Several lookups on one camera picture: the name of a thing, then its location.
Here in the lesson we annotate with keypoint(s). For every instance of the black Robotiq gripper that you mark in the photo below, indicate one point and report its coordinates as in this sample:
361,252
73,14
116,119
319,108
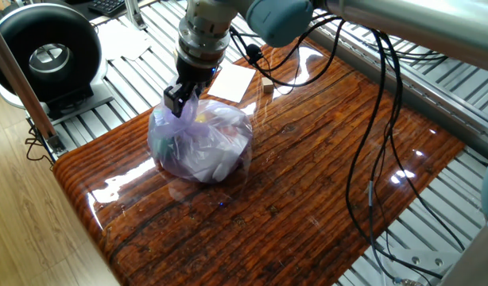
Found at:
196,73

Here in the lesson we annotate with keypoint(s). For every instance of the purple translucent plastic bag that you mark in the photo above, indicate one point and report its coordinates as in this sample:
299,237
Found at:
204,151

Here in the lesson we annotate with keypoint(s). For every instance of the silver UR5 robot arm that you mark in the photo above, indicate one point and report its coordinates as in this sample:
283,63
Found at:
407,24

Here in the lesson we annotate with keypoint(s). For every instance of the white paper card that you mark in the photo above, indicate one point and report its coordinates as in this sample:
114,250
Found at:
232,83

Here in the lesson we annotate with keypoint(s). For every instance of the small wooden cube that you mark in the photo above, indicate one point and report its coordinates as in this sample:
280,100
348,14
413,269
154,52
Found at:
268,84

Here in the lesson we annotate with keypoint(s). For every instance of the white paper sheet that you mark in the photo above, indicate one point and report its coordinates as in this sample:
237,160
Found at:
121,39

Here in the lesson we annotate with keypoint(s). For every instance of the black computer keyboard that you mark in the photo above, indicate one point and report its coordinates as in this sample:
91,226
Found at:
107,6

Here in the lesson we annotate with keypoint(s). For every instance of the glossy wood-grain board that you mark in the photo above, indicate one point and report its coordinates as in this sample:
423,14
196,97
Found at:
307,178

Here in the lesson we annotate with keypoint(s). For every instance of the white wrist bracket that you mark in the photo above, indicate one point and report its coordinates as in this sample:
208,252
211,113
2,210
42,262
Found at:
212,12

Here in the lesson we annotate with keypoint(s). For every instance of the metal upright bracket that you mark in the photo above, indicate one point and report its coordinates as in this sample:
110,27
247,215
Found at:
133,14

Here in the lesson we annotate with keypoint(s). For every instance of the brown wooden post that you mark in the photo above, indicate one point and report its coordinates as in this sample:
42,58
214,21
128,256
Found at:
17,79

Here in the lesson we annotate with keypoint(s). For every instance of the aluminium profile rail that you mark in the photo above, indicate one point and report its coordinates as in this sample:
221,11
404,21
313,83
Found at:
427,107

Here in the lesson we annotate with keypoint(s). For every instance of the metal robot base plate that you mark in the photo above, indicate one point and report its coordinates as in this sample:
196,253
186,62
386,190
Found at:
427,270

